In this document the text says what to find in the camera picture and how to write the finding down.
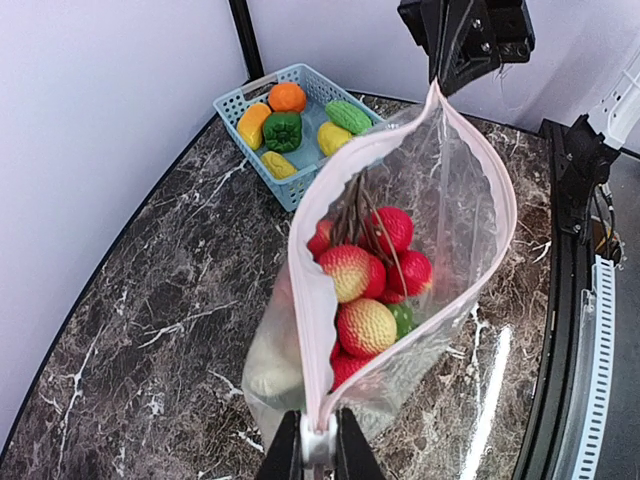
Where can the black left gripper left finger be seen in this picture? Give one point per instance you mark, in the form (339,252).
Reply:
(283,460)

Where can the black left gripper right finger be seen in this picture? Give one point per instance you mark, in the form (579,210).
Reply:
(354,457)

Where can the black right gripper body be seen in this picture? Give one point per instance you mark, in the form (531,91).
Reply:
(504,24)

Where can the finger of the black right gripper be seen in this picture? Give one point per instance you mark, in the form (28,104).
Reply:
(461,42)

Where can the white toy radish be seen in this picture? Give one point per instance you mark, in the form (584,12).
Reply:
(273,366)

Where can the clear zip top bag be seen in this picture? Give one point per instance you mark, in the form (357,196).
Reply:
(429,161)

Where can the green toy grape bunch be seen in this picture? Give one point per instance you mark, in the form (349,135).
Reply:
(403,316)

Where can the green toy bell pepper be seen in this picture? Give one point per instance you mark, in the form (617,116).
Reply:
(282,132)

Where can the orange toy fruit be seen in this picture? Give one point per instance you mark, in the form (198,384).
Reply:
(287,97)

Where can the blue plastic vegetable basket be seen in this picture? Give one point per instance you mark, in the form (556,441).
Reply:
(308,158)

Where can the yellow orange toy mango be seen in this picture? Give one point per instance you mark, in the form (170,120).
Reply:
(250,125)

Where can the black left frame post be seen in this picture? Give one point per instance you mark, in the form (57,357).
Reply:
(248,42)

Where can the grey slotted cable duct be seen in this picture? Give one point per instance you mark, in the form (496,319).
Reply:
(600,311)

